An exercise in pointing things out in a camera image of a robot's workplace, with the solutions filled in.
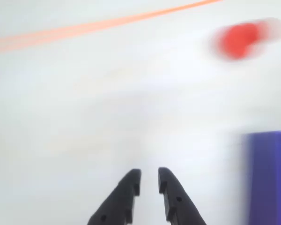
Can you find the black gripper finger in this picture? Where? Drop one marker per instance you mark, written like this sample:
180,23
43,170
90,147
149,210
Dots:
119,202
176,195

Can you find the blue box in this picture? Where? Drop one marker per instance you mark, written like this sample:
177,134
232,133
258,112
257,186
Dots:
269,178

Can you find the red toy duck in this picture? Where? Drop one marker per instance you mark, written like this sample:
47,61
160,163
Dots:
240,39

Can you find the orange tape line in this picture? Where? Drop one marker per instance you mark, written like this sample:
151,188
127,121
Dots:
103,23

